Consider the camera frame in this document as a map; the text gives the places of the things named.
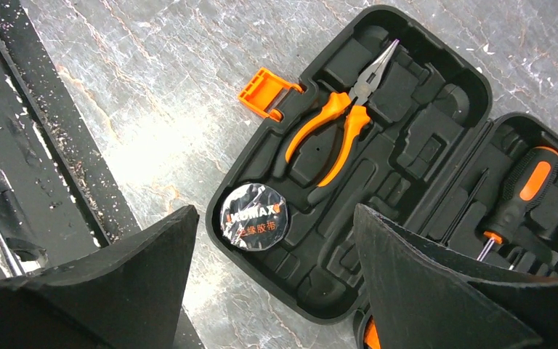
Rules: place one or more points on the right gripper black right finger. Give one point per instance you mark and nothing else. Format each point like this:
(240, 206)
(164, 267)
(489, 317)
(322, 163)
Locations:
(424, 295)

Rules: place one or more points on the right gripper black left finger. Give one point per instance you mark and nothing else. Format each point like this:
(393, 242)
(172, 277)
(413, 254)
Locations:
(126, 295)

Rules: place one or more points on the large orange-handled screwdriver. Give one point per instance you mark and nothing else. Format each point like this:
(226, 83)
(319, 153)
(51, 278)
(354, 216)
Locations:
(370, 335)

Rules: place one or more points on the black orange nut driver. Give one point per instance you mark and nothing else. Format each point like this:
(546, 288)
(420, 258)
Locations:
(522, 190)

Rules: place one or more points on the black plastic tool case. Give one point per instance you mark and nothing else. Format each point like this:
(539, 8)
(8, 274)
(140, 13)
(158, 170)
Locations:
(388, 116)

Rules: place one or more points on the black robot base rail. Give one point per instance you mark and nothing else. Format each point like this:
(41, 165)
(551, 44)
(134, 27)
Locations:
(58, 200)

